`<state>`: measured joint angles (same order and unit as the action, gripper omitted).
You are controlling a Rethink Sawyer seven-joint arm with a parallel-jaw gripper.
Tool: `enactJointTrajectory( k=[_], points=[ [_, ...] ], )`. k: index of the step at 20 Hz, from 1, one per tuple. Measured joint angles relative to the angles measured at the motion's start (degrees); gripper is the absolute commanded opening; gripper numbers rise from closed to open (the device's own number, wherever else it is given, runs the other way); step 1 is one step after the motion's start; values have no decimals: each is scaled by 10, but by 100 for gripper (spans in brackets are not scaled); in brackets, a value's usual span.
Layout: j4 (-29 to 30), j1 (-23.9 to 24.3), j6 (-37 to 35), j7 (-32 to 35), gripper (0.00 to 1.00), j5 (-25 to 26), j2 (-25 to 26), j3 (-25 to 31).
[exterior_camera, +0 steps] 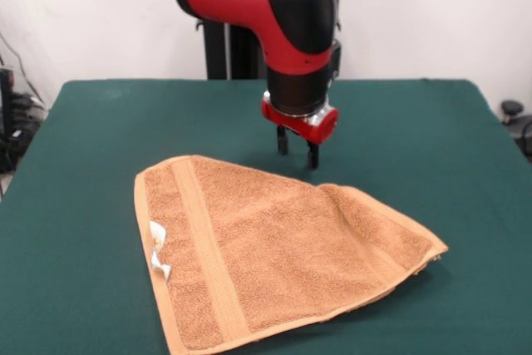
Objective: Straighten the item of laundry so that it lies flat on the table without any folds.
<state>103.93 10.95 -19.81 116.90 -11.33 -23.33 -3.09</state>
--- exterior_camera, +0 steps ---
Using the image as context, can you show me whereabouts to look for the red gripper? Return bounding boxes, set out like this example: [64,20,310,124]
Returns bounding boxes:
[260,95,340,170]

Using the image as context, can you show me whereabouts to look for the orange terry towel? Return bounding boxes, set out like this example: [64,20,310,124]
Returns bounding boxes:
[134,154,450,355]

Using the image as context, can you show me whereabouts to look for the dark green table cloth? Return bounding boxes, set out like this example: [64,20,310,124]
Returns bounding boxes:
[0,77,532,355]

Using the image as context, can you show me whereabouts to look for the black office chair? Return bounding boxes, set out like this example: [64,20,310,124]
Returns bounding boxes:
[500,99,532,165]

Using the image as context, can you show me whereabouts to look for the black electronics box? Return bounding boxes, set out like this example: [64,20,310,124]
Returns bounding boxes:
[0,67,16,174]

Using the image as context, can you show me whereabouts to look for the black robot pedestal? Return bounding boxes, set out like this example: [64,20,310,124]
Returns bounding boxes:
[194,0,361,81]

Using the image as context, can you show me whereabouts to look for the black cable bundle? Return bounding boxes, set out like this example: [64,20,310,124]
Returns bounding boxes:
[8,91,47,152]

